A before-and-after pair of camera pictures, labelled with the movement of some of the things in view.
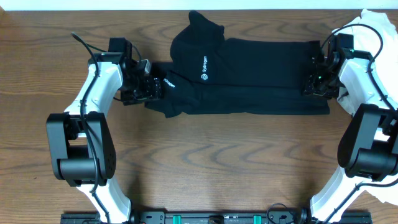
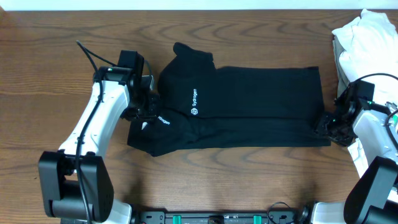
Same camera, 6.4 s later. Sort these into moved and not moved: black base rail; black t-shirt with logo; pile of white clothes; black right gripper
Moved: black right gripper; black t-shirt with logo
Not moved: black base rail; pile of white clothes
